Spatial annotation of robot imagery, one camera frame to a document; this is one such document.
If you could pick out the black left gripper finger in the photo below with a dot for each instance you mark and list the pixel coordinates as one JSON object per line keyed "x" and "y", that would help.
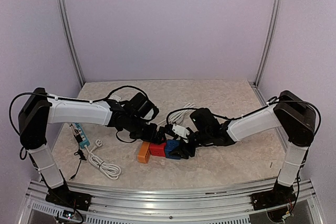
{"x": 161, "y": 131}
{"x": 161, "y": 139}

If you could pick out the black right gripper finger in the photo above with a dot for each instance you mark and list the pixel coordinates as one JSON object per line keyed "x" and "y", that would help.
{"x": 180, "y": 153}
{"x": 184, "y": 138}

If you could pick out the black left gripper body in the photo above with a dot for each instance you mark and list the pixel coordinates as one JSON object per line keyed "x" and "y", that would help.
{"x": 140, "y": 132}

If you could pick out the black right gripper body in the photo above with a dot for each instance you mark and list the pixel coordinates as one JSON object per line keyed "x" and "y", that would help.
{"x": 191, "y": 150}

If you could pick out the blue cube socket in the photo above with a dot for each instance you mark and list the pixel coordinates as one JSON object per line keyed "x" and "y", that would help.
{"x": 171, "y": 145}

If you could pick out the red cube socket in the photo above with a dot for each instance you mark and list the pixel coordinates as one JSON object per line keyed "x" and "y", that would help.
{"x": 157, "y": 149}

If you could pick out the orange USB socket block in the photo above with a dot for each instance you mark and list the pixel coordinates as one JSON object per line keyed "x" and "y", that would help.
{"x": 144, "y": 153}

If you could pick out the white plug adapter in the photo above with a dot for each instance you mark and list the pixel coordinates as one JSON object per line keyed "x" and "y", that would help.
{"x": 116, "y": 98}

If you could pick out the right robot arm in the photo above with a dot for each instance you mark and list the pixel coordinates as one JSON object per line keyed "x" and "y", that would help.
{"x": 300, "y": 120}

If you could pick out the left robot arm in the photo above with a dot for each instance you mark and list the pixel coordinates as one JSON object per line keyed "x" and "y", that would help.
{"x": 134, "y": 115}

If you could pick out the teal power strip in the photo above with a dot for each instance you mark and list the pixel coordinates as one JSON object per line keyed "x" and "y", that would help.
{"x": 85, "y": 141}

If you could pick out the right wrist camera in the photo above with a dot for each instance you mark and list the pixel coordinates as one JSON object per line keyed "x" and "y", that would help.
{"x": 174, "y": 130}

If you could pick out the aluminium front rail frame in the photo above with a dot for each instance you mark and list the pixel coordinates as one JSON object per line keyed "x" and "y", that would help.
{"x": 220, "y": 204}

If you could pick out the black charger with thin cable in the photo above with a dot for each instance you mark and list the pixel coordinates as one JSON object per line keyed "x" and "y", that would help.
{"x": 79, "y": 153}

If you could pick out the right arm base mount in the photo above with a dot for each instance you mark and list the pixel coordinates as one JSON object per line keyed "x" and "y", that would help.
{"x": 278, "y": 195}

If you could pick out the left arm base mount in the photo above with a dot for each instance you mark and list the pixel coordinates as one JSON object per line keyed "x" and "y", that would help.
{"x": 69, "y": 197}

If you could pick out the left aluminium corner post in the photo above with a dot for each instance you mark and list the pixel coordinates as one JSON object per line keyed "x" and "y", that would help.
{"x": 70, "y": 41}

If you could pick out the aluminium corner post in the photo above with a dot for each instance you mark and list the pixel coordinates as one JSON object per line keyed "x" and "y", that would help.
{"x": 268, "y": 42}
{"x": 70, "y": 41}

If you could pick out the right aluminium corner post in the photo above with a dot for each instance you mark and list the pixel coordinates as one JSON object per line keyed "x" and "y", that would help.
{"x": 268, "y": 42}

